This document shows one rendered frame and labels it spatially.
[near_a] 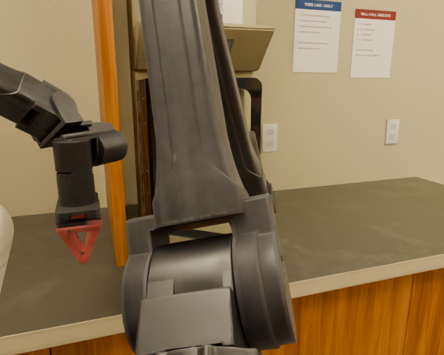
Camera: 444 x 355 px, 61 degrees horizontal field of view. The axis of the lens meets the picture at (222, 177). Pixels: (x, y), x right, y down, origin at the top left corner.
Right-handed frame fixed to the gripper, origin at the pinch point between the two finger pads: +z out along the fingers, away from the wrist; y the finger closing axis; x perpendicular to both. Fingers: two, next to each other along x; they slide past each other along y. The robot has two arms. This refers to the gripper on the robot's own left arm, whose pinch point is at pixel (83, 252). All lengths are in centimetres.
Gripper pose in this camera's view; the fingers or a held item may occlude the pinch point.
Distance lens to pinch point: 70.2
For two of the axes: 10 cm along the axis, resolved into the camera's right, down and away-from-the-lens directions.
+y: -3.3, -2.3, 9.2
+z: 0.1, 9.7, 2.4
